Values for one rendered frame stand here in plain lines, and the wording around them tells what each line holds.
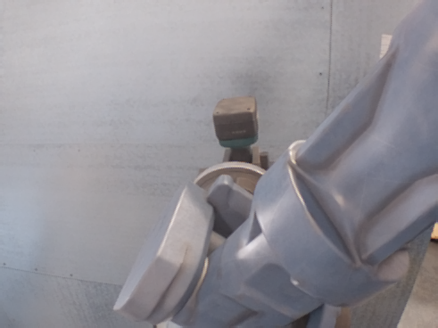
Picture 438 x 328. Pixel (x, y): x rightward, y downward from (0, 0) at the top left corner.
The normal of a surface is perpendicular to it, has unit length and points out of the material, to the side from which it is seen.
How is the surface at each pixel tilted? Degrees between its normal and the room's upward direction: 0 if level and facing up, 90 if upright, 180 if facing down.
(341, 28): 90
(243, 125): 90
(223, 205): 90
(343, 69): 90
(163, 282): 66
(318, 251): 82
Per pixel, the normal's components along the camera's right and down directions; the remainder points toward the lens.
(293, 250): -0.63, 0.11
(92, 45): -0.11, 0.42
